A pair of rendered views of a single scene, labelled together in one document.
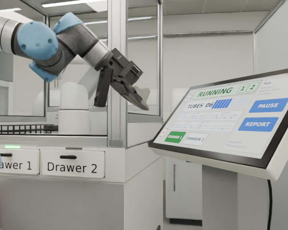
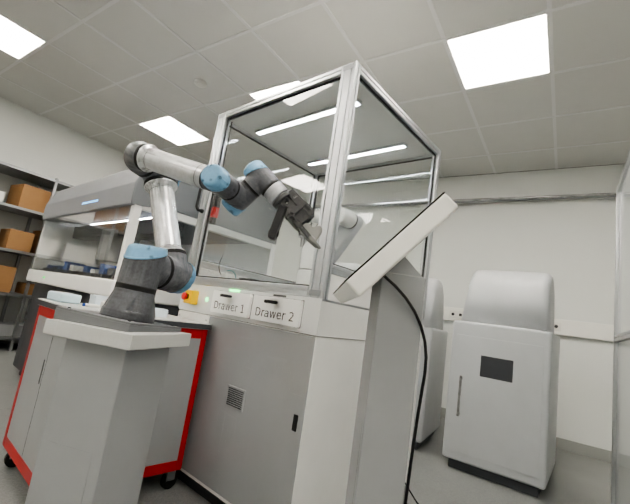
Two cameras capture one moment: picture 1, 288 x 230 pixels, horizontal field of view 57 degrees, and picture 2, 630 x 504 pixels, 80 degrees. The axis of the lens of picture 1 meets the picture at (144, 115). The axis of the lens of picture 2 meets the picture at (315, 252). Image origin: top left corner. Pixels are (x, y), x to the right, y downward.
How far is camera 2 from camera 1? 0.64 m
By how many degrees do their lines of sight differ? 29
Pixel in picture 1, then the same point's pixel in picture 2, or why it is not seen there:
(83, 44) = (262, 184)
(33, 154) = (246, 298)
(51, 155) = (260, 300)
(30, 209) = (236, 353)
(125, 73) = (296, 210)
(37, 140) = (253, 285)
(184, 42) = (523, 211)
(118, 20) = (335, 170)
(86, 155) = (286, 303)
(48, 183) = (254, 328)
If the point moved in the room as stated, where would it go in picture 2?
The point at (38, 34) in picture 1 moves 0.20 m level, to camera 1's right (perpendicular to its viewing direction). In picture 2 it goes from (212, 172) to (269, 170)
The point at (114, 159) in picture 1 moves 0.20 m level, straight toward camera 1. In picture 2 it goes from (311, 310) to (291, 306)
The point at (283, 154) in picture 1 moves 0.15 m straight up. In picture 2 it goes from (371, 273) to (379, 208)
